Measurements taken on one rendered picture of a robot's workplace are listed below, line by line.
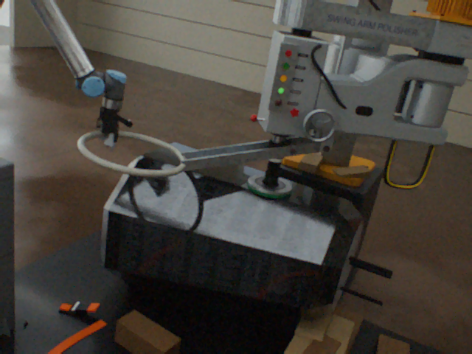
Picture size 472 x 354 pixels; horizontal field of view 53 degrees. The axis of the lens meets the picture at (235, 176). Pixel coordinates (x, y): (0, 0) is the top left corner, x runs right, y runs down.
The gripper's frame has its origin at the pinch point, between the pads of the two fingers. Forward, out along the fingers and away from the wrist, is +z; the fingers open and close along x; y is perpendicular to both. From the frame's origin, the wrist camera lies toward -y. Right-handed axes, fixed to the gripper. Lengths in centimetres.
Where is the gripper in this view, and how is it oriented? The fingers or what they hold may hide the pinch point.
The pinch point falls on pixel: (110, 147)
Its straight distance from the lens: 241.0
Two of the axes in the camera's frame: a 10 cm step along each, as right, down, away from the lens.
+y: -7.8, 0.5, -6.3
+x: 5.9, 4.1, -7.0
